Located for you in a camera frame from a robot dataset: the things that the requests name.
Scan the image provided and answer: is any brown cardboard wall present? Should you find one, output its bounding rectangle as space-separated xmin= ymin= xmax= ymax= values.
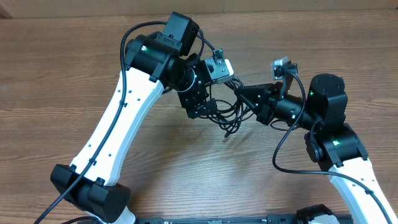
xmin=1 ymin=0 xmax=397 ymax=19

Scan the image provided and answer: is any black grey-plug USB cable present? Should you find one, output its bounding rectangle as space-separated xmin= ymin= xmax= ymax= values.
xmin=214 ymin=77 xmax=259 ymax=131

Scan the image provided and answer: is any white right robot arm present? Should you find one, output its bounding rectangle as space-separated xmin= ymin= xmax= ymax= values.
xmin=234 ymin=73 xmax=397 ymax=223

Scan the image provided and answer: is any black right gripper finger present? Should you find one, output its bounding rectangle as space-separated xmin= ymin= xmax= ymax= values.
xmin=234 ymin=83 xmax=273 ymax=97
xmin=239 ymin=95 xmax=267 ymax=117

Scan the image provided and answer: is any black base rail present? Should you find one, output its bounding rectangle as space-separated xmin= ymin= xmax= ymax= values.
xmin=136 ymin=214 xmax=354 ymax=224

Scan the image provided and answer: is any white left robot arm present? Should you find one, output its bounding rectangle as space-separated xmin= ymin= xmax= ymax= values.
xmin=50 ymin=12 xmax=233 ymax=223

